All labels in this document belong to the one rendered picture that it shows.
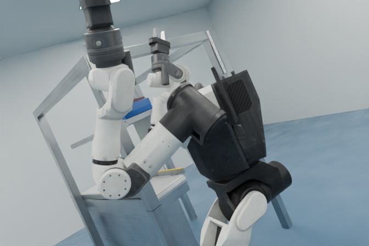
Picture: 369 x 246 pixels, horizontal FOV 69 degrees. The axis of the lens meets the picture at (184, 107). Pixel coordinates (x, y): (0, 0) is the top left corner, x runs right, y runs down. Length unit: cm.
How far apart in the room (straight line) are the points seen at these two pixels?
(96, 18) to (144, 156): 35
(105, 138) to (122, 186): 13
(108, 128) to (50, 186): 409
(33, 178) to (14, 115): 99
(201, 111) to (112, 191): 29
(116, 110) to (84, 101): 418
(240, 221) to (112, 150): 47
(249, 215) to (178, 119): 43
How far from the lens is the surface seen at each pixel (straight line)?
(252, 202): 97
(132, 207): 176
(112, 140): 71
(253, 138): 89
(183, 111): 70
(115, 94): 66
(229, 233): 94
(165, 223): 151
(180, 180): 166
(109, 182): 70
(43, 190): 477
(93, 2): 65
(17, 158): 476
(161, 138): 70
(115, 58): 67
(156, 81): 124
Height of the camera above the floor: 121
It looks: 2 degrees down
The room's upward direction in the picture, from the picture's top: 24 degrees counter-clockwise
